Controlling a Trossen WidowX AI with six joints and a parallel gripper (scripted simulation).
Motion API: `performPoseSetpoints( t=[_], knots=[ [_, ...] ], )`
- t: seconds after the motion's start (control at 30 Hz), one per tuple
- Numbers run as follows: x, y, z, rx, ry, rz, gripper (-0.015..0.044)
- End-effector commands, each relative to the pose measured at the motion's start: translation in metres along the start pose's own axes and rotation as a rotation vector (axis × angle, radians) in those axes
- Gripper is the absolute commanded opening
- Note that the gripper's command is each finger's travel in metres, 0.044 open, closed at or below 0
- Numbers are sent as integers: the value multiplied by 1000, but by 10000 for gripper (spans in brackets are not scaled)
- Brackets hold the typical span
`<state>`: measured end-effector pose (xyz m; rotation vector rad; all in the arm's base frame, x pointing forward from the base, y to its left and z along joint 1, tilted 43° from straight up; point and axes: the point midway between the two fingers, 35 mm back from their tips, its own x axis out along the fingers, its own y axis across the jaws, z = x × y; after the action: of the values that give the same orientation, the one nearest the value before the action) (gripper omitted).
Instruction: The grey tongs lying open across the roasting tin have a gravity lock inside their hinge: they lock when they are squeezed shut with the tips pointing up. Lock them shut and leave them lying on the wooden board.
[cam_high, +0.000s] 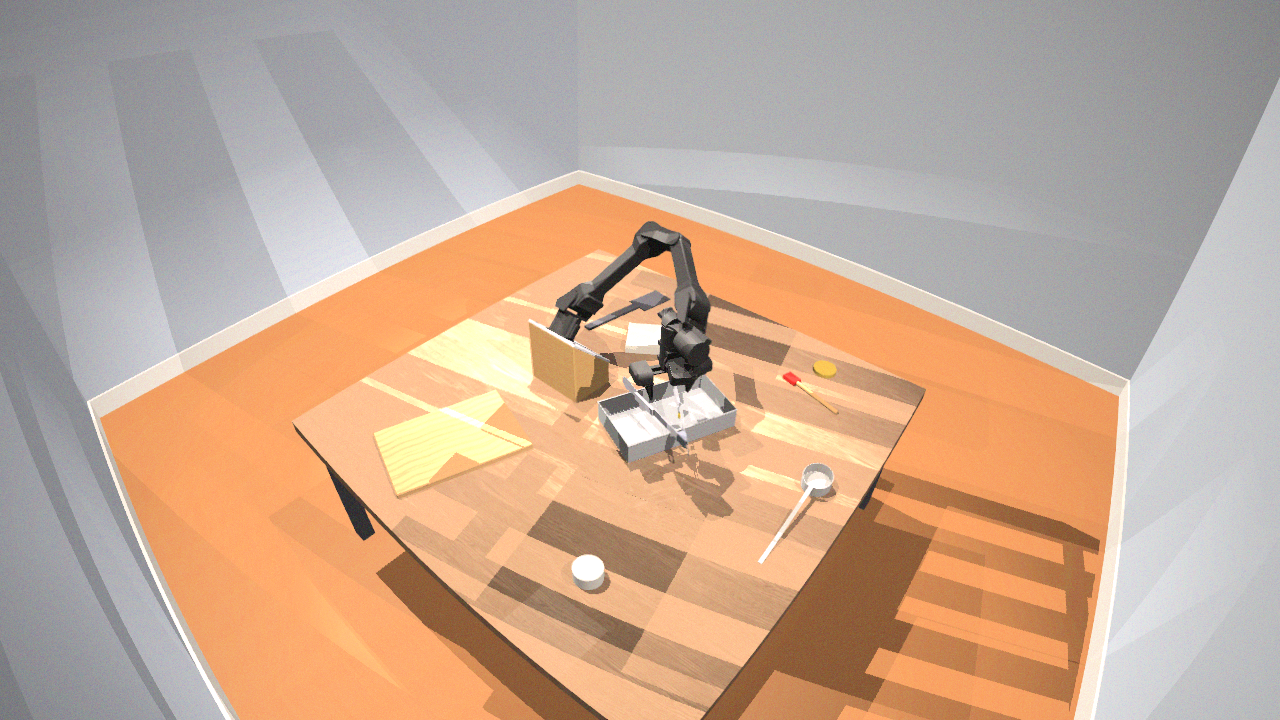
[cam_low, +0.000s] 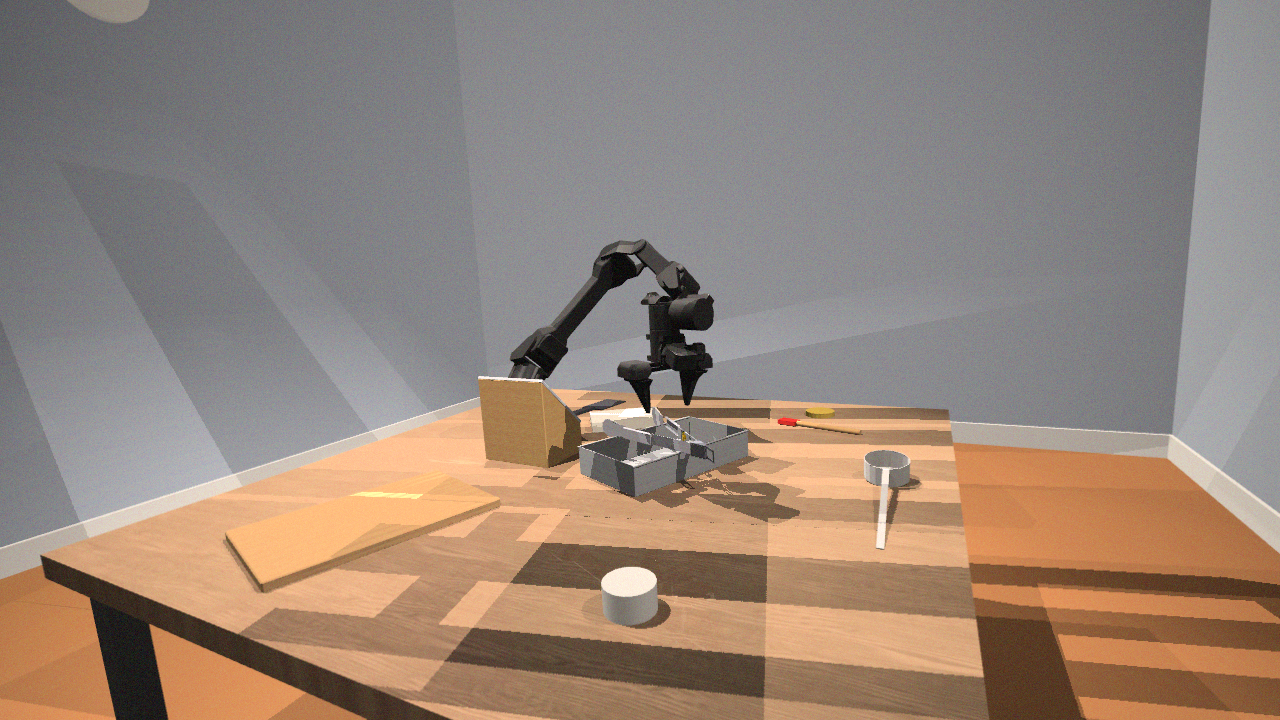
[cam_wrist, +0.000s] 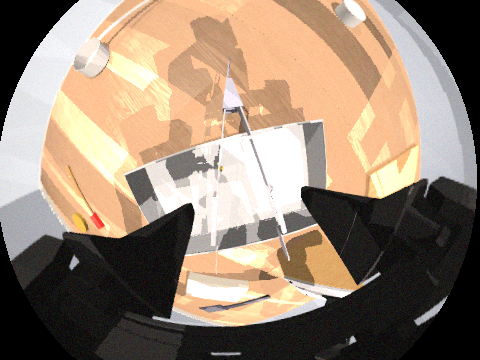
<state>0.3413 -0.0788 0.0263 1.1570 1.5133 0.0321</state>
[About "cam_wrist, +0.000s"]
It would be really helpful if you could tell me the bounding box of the yellow flat disc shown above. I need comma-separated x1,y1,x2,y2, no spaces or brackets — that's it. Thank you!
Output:
73,212,88,233

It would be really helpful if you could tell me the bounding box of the grey spatula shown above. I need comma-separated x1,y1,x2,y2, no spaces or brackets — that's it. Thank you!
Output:
199,293,272,313

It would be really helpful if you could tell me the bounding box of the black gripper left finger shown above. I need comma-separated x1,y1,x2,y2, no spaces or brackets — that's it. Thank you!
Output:
61,203,196,320

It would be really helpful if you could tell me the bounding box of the white short cylinder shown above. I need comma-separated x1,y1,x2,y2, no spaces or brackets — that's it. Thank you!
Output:
335,0,365,28

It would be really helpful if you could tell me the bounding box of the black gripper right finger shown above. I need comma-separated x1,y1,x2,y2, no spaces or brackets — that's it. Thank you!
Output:
301,177,428,287

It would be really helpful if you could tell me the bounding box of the grey saucepan with long handle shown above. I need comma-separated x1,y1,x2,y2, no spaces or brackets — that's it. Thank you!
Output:
73,0,152,77

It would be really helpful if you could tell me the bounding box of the white rectangular block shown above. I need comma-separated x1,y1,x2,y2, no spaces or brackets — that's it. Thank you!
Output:
185,272,249,301

